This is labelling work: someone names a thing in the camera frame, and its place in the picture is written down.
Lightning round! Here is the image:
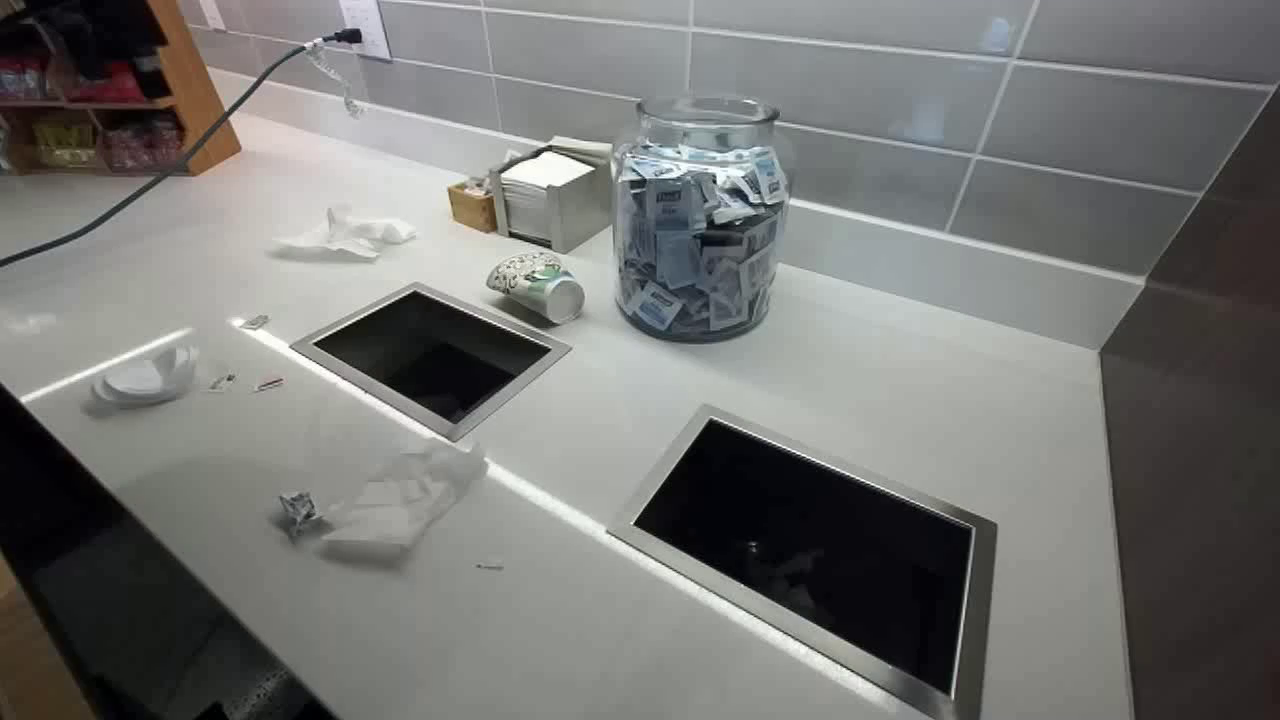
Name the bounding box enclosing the right steel bin opening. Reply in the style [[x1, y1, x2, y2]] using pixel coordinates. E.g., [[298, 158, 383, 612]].
[[612, 405, 996, 720]]

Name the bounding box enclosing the small wooden box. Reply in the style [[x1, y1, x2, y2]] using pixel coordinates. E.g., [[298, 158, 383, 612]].
[[450, 179, 498, 233]]

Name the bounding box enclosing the crumpled white napkin front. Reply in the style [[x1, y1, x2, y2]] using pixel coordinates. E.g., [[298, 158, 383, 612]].
[[321, 442, 487, 562]]

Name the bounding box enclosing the left steel bin opening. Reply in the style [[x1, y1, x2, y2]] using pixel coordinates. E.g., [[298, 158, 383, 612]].
[[298, 285, 568, 441]]

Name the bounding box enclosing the white wall outlet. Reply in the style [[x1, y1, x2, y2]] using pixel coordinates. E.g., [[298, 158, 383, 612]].
[[335, 0, 391, 59]]

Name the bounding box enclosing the glass jar of packets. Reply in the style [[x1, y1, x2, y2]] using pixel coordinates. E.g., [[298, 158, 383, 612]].
[[612, 94, 787, 344]]

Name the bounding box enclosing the wooden shelf with snacks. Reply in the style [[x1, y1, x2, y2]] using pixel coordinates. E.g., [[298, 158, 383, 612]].
[[0, 0, 241, 174]]

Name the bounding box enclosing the patterned white paper cup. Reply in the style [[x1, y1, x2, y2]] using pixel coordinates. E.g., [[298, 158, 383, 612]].
[[487, 251, 583, 325]]

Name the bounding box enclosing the small crumpled foil wrapper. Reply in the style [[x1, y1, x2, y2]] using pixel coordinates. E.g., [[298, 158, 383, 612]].
[[276, 493, 329, 541]]

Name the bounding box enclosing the steel bin opening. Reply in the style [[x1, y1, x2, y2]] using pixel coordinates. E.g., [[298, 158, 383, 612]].
[[298, 285, 568, 441], [612, 405, 996, 720]]

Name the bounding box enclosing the crumpled white tissue back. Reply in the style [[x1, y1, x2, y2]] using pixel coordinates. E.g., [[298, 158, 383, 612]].
[[276, 202, 418, 265]]

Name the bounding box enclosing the black power cable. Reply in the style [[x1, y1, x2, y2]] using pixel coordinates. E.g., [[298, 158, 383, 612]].
[[0, 23, 368, 272]]

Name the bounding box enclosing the white napkin dispenser box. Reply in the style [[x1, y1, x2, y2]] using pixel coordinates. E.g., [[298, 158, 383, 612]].
[[487, 144, 612, 251]]

